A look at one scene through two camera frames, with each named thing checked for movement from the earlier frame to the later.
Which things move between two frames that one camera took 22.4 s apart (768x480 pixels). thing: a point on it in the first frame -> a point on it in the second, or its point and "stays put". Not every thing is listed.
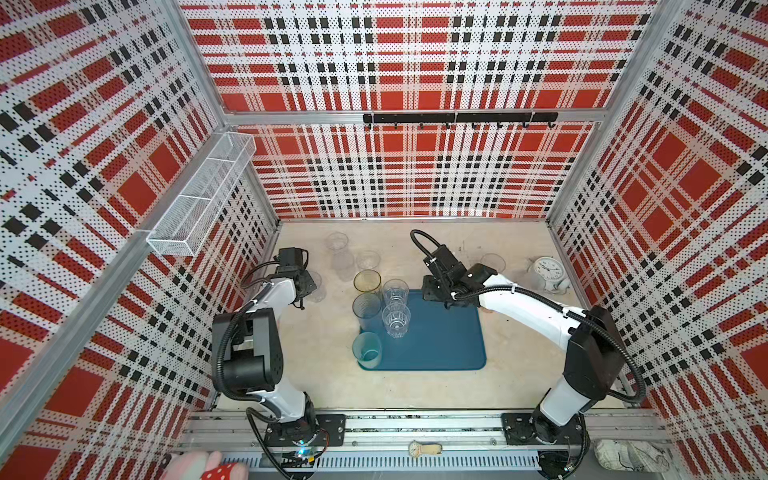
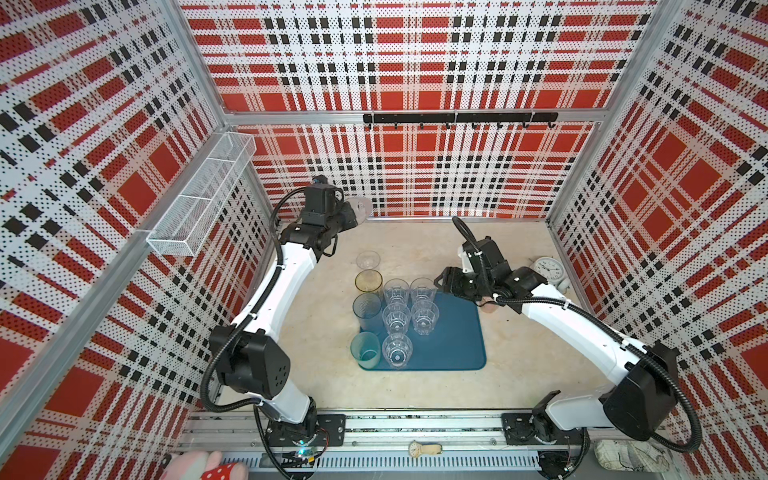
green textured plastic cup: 366,348 stays put
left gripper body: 308,283 -> 342,220
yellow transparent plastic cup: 367,280 stays put
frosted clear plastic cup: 343,264 -> 361,207
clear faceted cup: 395,292 stays put
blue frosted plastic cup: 367,310 stays put
